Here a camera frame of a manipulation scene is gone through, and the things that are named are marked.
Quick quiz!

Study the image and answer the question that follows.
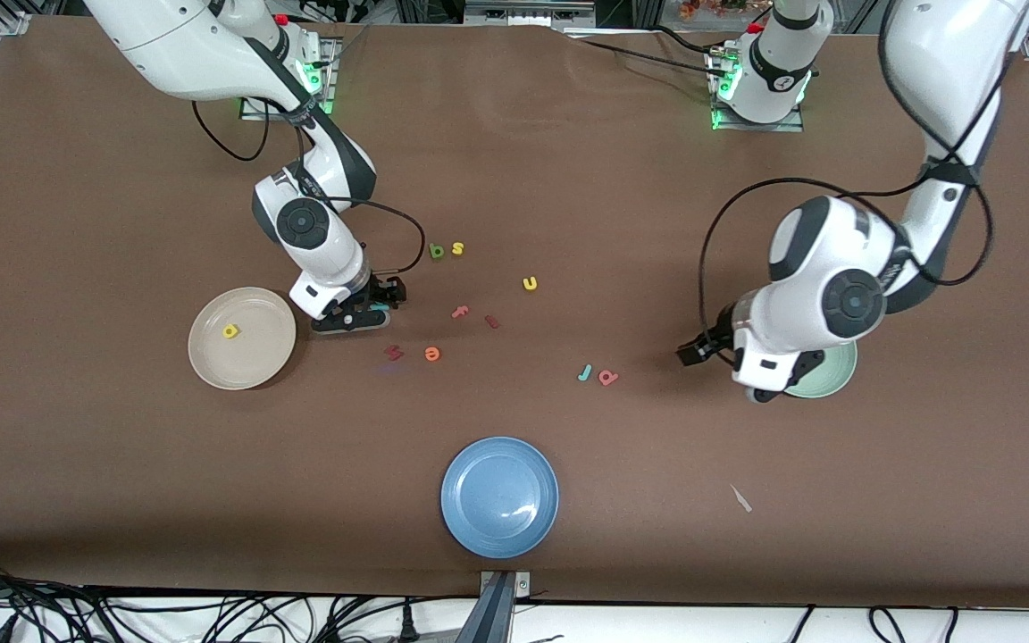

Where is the grey metal frame box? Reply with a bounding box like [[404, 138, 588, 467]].
[[464, 0, 596, 26]]

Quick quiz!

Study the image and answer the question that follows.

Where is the black cable on table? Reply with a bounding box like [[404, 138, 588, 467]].
[[559, 25, 734, 79]]

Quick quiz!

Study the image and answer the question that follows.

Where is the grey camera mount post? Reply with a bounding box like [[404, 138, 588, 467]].
[[476, 570, 533, 643]]

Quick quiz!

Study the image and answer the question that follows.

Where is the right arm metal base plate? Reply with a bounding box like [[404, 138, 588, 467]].
[[239, 36, 339, 121]]

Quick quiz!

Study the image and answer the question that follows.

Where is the black looped cable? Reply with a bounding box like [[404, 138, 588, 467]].
[[867, 605, 960, 643]]

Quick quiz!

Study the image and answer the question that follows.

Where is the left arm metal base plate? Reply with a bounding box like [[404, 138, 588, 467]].
[[709, 49, 806, 133]]

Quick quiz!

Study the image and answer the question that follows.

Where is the beige brown plate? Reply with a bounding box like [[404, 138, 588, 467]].
[[188, 287, 297, 391]]

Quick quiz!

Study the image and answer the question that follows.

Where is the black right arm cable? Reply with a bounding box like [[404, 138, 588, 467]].
[[191, 98, 428, 276]]

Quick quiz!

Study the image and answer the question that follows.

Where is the brown table cover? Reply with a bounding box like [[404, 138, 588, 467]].
[[0, 13, 1029, 610]]

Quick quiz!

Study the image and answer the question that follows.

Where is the green plate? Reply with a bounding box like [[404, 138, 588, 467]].
[[782, 339, 858, 399]]

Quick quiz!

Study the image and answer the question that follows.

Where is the blue plate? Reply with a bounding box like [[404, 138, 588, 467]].
[[440, 436, 560, 560]]

